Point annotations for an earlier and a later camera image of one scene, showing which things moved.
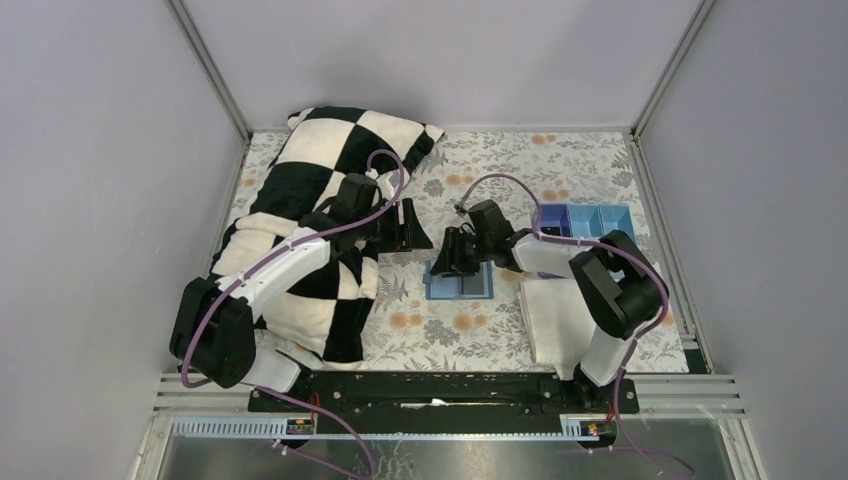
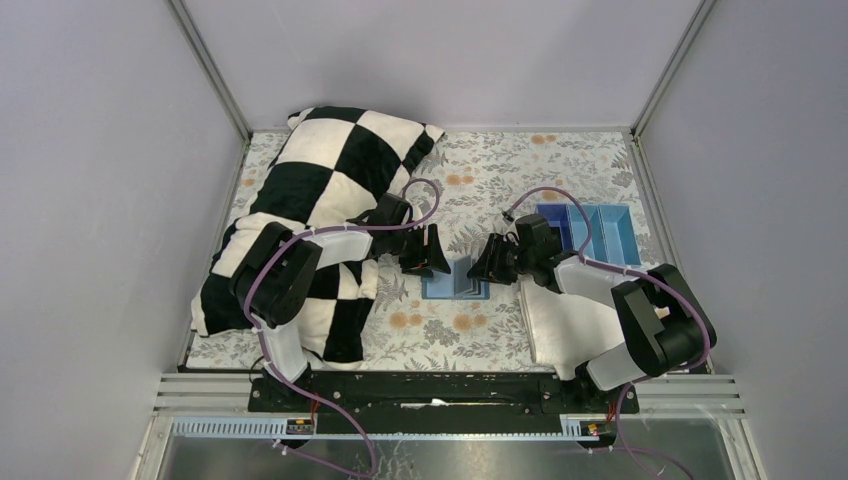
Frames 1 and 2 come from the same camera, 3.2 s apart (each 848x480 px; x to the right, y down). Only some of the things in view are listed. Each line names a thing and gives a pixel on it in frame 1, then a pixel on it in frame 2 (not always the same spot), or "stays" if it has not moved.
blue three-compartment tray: x=585 y=221 stays
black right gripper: x=465 y=246 -> x=501 y=254
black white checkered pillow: x=319 y=148 stays
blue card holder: x=456 y=286 stays
